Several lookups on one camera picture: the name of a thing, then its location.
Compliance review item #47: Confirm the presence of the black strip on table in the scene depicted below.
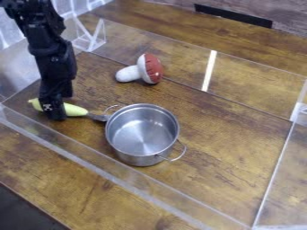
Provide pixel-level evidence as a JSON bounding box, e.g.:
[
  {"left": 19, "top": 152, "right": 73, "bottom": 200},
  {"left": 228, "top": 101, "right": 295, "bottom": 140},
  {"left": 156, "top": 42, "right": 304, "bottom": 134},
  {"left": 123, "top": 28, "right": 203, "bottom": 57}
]
[{"left": 195, "top": 4, "right": 274, "bottom": 29}]

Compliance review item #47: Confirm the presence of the clear acrylic enclosure wall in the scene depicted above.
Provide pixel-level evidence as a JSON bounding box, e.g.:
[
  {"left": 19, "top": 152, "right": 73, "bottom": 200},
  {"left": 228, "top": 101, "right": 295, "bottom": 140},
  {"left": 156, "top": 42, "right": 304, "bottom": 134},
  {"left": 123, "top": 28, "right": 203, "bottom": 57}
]
[{"left": 0, "top": 0, "right": 307, "bottom": 230}]

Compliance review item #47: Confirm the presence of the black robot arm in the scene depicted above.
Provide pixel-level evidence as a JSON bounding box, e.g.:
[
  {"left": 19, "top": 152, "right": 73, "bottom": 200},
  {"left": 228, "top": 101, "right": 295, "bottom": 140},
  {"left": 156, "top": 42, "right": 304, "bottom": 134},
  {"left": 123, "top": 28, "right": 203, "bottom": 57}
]
[{"left": 0, "top": 0, "right": 77, "bottom": 120}]

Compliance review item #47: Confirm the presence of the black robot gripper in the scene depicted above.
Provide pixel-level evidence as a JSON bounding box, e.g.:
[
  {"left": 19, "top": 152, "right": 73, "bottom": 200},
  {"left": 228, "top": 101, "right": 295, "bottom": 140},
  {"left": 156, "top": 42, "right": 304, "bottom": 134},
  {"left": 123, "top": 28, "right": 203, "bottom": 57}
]
[{"left": 28, "top": 26, "right": 77, "bottom": 121}]

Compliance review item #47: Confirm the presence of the clear acrylic triangular bracket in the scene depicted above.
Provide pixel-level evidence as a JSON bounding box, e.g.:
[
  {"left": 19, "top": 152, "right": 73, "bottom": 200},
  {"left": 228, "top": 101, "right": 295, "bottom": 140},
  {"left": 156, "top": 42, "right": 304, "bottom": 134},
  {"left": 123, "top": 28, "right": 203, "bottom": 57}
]
[{"left": 67, "top": 17, "right": 107, "bottom": 52}]

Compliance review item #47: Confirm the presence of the red white toy mushroom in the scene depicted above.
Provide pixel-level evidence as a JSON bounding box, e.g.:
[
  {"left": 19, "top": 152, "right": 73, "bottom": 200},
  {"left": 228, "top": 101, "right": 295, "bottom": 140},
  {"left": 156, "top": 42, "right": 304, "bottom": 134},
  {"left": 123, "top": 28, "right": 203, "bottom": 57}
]
[{"left": 115, "top": 53, "right": 163, "bottom": 84}]

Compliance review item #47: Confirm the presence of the small stainless steel pot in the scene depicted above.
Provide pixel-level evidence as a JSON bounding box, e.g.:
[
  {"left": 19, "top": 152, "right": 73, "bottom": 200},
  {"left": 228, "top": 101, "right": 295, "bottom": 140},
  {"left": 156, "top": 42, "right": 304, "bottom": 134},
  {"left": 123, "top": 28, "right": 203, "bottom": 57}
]
[{"left": 105, "top": 103, "right": 187, "bottom": 167}]

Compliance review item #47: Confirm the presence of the green handled metal spoon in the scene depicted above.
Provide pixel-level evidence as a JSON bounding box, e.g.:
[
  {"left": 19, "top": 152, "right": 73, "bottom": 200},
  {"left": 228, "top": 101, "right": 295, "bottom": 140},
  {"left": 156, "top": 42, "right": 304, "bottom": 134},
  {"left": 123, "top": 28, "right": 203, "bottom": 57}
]
[{"left": 28, "top": 98, "right": 109, "bottom": 122}]

